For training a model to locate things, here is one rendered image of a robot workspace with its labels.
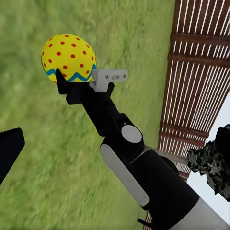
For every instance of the easter egg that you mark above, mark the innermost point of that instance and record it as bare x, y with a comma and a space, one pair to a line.
72, 55

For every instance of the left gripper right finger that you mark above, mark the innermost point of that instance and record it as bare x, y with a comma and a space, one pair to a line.
222, 142

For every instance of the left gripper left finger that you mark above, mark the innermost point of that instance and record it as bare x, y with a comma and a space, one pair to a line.
11, 143

